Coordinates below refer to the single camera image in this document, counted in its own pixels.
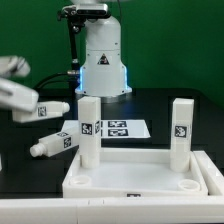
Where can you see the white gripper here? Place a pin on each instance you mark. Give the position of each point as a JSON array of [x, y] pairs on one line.
[[17, 96]]

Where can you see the white desk tabletop tray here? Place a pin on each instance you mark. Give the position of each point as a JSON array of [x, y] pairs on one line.
[[125, 172]]

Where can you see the white marker sheet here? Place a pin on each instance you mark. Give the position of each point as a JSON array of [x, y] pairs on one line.
[[114, 129]]

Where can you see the white L-shaped fence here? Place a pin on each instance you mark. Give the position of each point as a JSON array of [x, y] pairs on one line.
[[136, 210]]

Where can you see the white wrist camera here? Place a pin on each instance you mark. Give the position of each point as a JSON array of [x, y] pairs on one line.
[[13, 66]]

